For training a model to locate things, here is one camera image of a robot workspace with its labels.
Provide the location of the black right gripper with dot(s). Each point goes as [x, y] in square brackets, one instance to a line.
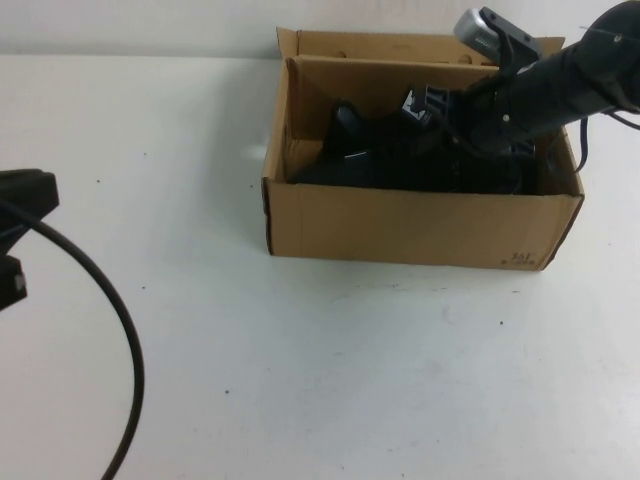
[490, 125]

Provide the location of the dark left camera mount bracket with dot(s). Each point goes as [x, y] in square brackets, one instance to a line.
[25, 192]

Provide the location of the brown cardboard shoe box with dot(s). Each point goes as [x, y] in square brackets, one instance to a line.
[400, 230]

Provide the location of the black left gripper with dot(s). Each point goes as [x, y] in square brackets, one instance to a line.
[12, 285]

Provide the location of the dark right camera mount bracket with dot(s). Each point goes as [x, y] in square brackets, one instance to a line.
[515, 37]

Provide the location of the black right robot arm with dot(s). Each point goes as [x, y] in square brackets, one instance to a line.
[575, 65]

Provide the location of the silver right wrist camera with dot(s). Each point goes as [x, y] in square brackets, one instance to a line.
[472, 30]

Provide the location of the black sneaker with white stripes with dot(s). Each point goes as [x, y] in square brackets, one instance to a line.
[400, 170]
[347, 120]

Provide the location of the dark camera mount bracket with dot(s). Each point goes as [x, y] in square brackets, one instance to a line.
[25, 192]
[515, 37]

